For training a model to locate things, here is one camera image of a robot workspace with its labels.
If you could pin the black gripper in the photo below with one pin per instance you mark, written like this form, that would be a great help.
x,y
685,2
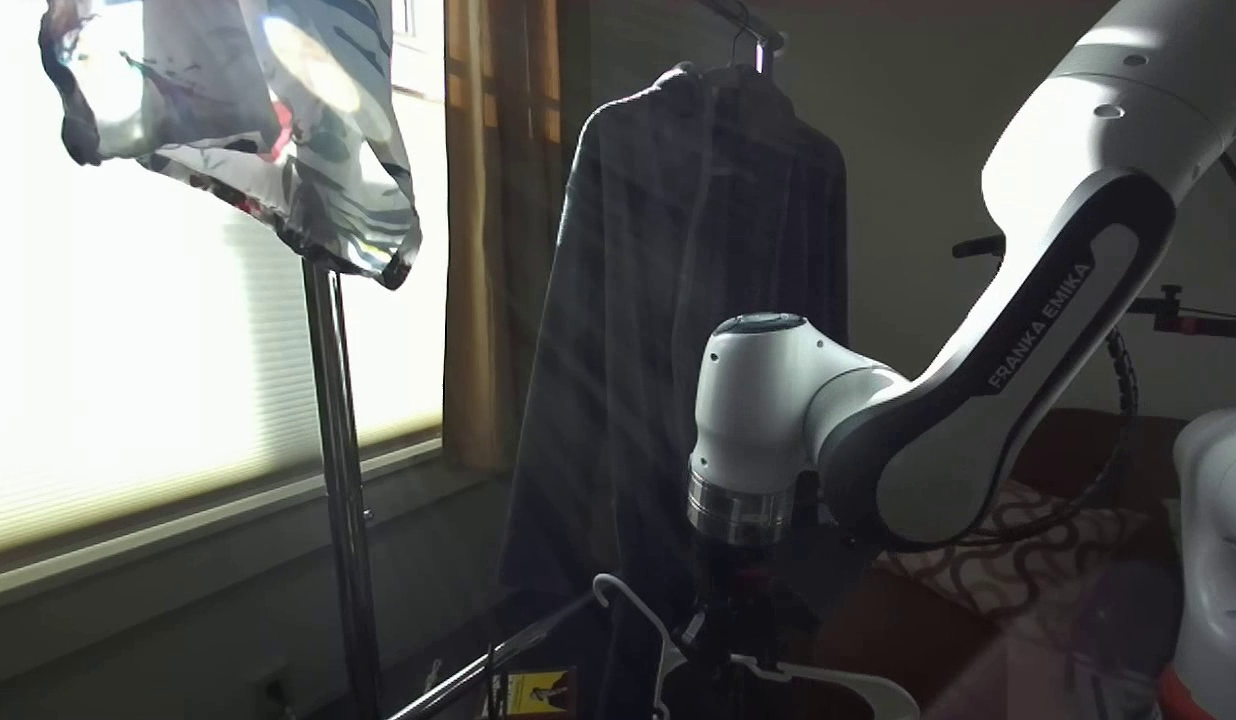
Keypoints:
x,y
751,600

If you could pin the white coat hanger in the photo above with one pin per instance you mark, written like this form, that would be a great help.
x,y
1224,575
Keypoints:
x,y
843,678

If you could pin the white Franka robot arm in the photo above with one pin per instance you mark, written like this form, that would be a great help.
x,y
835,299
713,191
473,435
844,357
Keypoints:
x,y
1040,333

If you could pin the dark hanging coat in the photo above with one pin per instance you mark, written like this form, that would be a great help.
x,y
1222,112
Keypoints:
x,y
640,333

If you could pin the metal coat hanger hook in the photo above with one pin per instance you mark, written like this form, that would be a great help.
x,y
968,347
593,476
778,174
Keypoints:
x,y
762,53

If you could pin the brown sofa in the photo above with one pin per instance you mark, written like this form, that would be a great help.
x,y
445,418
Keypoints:
x,y
899,640

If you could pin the yellow black label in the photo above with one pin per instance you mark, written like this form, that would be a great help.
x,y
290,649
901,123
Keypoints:
x,y
538,694

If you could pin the patterned white brown pillow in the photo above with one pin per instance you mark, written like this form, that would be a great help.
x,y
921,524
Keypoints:
x,y
1030,575

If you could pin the mauve blanket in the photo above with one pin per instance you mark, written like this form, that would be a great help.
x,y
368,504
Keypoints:
x,y
1098,640

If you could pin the chrome rack pole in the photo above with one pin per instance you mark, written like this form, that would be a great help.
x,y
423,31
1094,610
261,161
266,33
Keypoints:
x,y
339,465

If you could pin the patterned grey garment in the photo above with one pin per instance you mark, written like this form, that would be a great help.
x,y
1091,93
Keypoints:
x,y
311,174

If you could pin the white window blind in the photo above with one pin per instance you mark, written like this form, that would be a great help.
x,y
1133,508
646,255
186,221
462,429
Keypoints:
x,y
137,362

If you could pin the chrome rack rail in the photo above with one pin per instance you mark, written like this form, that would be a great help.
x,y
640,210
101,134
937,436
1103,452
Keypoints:
x,y
510,649

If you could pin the black bar camera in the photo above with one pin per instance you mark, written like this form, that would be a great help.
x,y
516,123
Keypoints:
x,y
974,245

